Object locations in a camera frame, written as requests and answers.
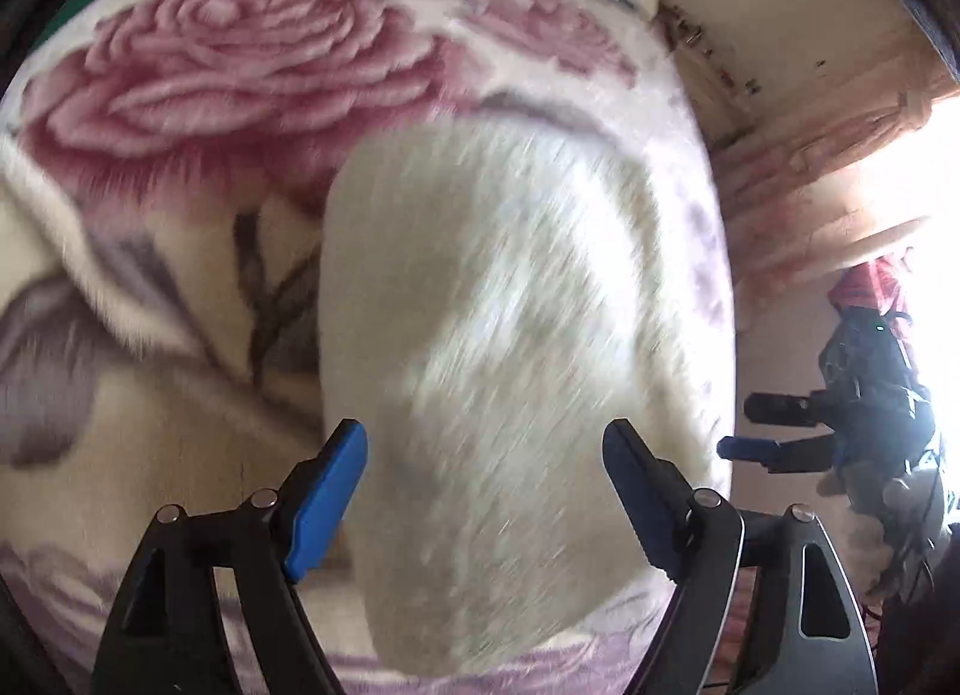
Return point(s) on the window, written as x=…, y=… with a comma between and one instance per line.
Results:
x=945, y=253

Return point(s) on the white tweed jacket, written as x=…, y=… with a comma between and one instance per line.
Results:
x=487, y=328

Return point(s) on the beige nightstand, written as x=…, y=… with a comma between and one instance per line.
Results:
x=709, y=103

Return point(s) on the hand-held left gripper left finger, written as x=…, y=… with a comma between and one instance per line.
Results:
x=330, y=500

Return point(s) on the floral plush blanket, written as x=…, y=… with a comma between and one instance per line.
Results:
x=187, y=65

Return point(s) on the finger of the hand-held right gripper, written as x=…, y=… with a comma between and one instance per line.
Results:
x=780, y=410
x=750, y=449

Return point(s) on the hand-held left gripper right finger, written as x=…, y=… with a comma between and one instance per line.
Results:
x=637, y=492

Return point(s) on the person's right hand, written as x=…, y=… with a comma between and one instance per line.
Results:
x=892, y=507

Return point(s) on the pink fleece garment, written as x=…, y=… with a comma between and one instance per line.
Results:
x=870, y=286

